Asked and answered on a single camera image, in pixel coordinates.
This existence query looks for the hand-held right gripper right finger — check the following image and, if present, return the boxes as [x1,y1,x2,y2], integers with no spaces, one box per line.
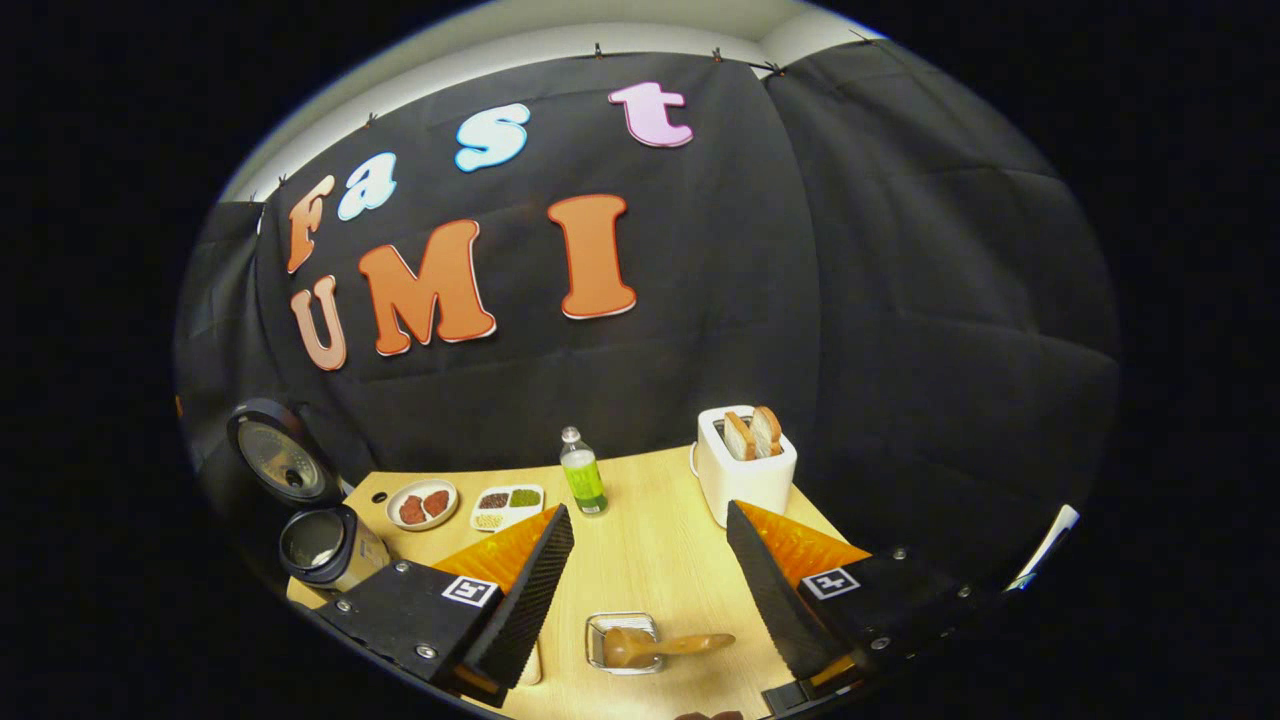
[725,500,1001,716]

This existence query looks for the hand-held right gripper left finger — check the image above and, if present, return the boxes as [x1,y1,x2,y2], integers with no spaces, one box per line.
[315,503,576,709]

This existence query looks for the metal wire chopstick holder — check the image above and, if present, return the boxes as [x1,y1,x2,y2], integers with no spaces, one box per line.
[585,612,663,676]

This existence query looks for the wooden spoon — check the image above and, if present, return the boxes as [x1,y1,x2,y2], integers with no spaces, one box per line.
[603,626,737,670]

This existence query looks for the black rice cooker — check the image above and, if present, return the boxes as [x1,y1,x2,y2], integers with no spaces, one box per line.
[226,398,393,593]

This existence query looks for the white divided bean dish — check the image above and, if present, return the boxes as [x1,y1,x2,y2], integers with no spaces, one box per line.
[470,484,546,533]

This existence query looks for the white toaster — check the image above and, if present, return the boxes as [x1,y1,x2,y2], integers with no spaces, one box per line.
[692,405,799,529]

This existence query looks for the green drink bottle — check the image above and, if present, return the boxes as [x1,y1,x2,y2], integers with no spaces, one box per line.
[559,426,609,517]

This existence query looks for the round white plate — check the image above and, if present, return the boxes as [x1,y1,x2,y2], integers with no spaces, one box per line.
[386,478,460,532]

